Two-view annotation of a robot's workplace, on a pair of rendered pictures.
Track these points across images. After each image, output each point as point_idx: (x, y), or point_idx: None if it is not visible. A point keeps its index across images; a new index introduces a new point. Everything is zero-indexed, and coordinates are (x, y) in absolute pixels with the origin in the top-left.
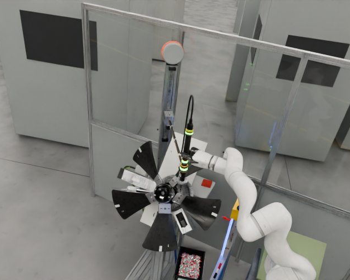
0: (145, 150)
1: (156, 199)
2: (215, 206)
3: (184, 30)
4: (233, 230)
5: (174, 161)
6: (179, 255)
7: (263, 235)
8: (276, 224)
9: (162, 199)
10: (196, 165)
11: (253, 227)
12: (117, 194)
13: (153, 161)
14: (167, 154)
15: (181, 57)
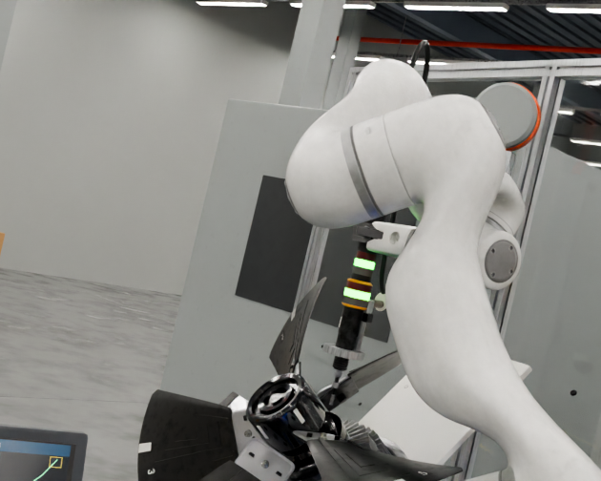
0: (302, 306)
1: (247, 411)
2: (426, 472)
3: (559, 72)
4: None
5: (403, 412)
6: None
7: (356, 175)
8: (415, 131)
9: (265, 415)
10: (376, 244)
11: (330, 136)
12: (159, 406)
13: (303, 326)
14: (392, 393)
15: (525, 126)
